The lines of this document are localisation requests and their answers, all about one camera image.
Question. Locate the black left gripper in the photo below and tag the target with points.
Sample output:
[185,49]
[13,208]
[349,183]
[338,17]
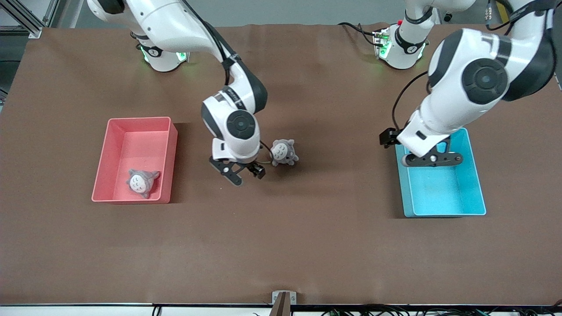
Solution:
[388,138]

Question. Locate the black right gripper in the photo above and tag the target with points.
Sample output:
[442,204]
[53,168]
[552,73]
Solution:
[255,169]

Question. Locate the grey plush toy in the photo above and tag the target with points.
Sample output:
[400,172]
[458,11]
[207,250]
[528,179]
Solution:
[283,151]
[141,183]

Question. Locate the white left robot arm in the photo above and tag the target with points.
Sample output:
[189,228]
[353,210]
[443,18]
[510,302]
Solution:
[452,105]

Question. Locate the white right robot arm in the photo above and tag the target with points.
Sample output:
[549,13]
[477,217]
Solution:
[167,22]

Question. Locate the blue plastic box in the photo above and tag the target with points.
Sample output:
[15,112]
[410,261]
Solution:
[443,193]

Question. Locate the pink plastic box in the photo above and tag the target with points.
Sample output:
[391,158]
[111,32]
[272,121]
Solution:
[145,145]

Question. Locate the brown table cover sheet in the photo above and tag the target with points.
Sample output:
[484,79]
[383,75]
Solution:
[281,241]

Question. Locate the black caster wheel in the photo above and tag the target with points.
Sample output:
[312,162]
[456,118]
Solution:
[448,17]

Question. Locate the grey metal mount bracket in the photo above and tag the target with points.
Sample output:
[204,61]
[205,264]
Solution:
[284,303]

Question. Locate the aluminium frame profile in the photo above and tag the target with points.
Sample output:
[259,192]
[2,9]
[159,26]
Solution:
[33,28]

